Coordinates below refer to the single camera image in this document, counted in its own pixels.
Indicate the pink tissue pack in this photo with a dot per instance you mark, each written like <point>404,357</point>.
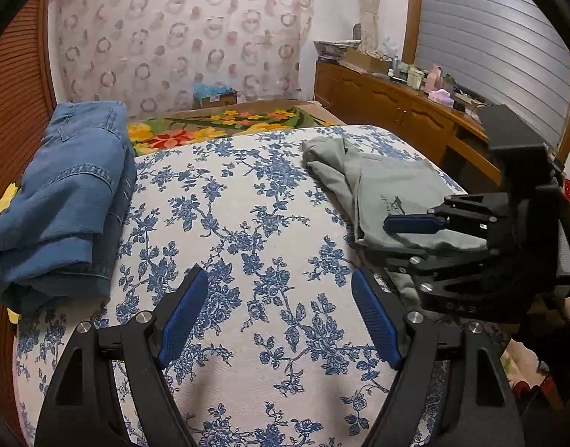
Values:
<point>441,97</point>

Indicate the yellow plush toy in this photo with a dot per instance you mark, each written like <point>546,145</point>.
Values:
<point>4,199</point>

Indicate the brown slatted wooden wardrobe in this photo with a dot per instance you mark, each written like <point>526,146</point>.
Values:
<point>19,102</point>

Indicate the blue floral bedsheet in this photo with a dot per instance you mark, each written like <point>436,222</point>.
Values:
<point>247,223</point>

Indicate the flat brown cardboard box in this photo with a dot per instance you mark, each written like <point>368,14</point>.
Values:
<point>366,61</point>

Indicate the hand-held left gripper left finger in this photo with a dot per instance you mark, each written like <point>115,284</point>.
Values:
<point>186,316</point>

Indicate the colourful flower blanket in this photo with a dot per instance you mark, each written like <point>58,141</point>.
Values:
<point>210,131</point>

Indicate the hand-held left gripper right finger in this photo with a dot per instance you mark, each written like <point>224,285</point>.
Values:
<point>375,319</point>

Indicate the grey window shutter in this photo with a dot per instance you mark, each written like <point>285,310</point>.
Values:
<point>490,28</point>

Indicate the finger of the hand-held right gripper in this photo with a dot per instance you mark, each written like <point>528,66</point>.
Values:
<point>413,223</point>
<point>445,284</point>

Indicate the wooden sideboard cabinet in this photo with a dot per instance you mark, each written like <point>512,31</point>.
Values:
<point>387,98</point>

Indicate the cardboard box with blue bag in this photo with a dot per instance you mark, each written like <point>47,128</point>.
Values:
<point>219,98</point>

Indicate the grey-green pants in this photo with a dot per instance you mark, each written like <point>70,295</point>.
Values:
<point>382,181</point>

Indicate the folded blue jeans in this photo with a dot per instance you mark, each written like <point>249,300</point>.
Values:
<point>66,186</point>

